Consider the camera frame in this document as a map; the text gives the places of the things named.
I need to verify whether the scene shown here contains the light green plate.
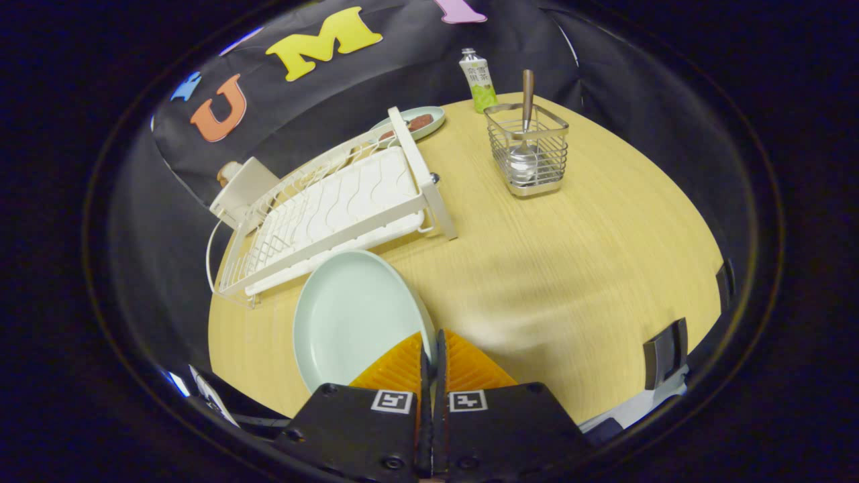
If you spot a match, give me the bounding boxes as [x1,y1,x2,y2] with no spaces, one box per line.
[293,250,437,394]

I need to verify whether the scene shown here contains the green label bottle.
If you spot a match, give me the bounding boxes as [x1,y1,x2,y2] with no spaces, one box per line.
[459,48,499,113]

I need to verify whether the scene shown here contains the black table edge clamp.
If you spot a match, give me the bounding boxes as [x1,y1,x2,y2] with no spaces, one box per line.
[715,258,736,313]
[643,318,689,391]

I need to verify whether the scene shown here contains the white toaster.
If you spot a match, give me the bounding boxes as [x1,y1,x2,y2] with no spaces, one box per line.
[209,156,281,232]

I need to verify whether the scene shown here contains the small green plate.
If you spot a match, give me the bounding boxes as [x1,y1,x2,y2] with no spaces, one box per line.
[371,106,446,143]

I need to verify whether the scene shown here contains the metal spoon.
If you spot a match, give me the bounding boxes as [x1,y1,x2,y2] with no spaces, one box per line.
[508,69,540,185]

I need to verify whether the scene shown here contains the white dish rack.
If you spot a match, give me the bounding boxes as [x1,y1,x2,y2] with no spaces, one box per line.
[206,107,458,306]

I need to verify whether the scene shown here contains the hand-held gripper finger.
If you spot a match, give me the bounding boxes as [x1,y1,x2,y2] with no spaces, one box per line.
[433,329,591,480]
[272,331,434,480]

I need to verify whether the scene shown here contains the metal wire basket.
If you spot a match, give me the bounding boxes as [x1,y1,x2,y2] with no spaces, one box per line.
[484,103,570,197]

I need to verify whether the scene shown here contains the black backdrop cloth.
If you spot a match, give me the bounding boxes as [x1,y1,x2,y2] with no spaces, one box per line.
[111,0,772,376]

